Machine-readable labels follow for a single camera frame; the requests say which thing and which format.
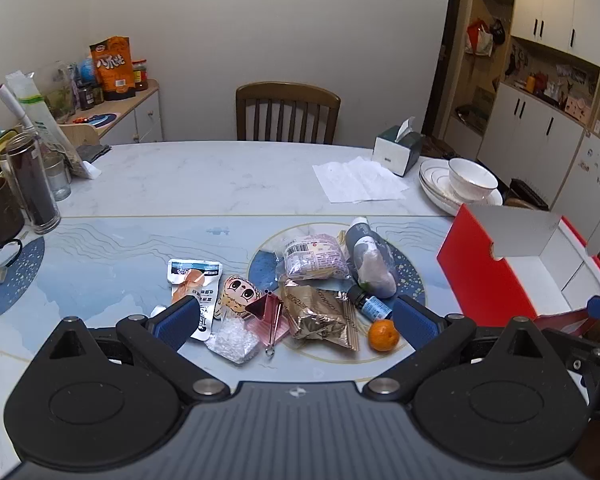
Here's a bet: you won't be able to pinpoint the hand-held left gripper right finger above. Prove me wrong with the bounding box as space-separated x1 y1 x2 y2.
361 293 548 404

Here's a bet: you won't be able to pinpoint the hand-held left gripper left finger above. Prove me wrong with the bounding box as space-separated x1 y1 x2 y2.
47 295 232 404

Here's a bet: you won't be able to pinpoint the orange tangerine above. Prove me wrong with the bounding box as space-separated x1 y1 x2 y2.
367 318 400 352

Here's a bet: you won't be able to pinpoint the small dark bottle blue label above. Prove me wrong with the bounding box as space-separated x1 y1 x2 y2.
347 284 394 321

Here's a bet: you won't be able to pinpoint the clear bag white crystals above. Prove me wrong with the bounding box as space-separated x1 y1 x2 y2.
204 317 261 365

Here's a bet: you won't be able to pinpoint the cartoon face packet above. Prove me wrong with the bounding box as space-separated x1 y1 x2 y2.
215 275 262 322

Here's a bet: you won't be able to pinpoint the red cardboard box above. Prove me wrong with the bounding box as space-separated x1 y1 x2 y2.
436 203 600 324

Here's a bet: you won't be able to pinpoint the pink binder clip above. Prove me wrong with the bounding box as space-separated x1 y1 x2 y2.
245 289 292 359

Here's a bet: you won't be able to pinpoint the gold foil snack packet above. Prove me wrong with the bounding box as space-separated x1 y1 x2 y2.
278 280 362 352

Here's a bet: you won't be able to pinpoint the purple snack packet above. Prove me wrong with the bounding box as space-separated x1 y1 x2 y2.
281 232 352 281

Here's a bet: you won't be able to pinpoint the blue printed table mat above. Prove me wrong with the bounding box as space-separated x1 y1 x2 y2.
0 215 462 463

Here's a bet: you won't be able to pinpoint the stack of white plates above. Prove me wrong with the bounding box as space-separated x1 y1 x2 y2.
418 159 505 217

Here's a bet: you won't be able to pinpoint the black floor rack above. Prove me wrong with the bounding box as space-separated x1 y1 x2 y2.
509 178 551 211

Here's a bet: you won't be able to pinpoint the white paper napkin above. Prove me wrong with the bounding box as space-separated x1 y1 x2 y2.
312 156 411 205

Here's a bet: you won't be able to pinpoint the white bowl gold rim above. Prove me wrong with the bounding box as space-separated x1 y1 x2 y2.
447 157 500 199

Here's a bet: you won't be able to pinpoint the green tissue box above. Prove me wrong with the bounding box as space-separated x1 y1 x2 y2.
371 116 426 178

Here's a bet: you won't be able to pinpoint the small glass cup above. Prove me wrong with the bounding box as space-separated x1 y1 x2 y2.
42 154 74 202

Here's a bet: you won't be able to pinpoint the grey cloth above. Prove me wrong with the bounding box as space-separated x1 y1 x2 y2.
74 143 112 164

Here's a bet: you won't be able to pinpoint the white and wood cabinet unit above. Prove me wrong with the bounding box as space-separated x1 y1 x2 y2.
450 0 600 261

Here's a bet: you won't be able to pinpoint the tall glass tumbler dark contents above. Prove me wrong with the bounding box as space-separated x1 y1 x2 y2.
4 132 62 235

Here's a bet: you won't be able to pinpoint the white side cabinet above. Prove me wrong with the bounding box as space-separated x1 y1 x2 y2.
55 79 165 145

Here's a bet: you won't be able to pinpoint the brown mug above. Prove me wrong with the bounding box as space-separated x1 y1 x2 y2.
0 177 26 247

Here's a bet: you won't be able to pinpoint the clear plastic bag with packages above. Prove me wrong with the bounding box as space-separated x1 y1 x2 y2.
5 61 104 180

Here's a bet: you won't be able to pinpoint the slatted wooden chair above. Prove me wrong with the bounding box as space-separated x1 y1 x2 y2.
235 81 342 145

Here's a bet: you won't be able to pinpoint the orange snack bag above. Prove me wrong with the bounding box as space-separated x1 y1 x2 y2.
89 35 136 102

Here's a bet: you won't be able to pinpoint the red hanging bag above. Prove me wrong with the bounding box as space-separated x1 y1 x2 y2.
465 18 496 56

